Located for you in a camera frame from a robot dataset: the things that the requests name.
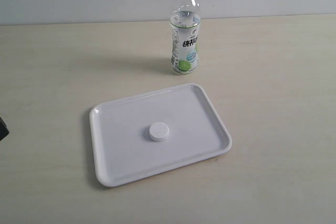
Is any white bottle cap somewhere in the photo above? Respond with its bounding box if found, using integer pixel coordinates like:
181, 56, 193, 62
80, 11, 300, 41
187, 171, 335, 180
149, 122, 170, 142

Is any clear plastic drink bottle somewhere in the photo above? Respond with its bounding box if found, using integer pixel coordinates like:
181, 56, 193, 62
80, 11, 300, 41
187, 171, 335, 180
170, 0, 201, 74

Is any white rectangular plastic tray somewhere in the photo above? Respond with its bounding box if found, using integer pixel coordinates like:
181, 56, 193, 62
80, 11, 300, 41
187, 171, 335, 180
89, 83, 232, 187

